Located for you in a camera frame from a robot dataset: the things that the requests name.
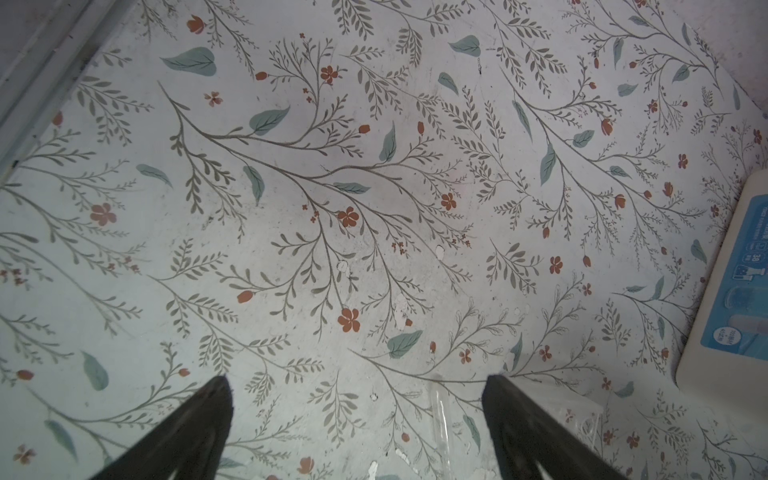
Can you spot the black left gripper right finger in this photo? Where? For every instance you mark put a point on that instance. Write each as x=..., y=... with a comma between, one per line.
x=530, y=444

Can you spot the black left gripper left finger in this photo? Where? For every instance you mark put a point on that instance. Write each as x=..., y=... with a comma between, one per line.
x=188, y=444

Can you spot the white plastic storage bin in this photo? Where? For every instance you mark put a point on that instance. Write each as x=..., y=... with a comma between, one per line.
x=724, y=362

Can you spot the clear glass tube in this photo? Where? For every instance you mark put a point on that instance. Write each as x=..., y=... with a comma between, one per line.
x=442, y=426

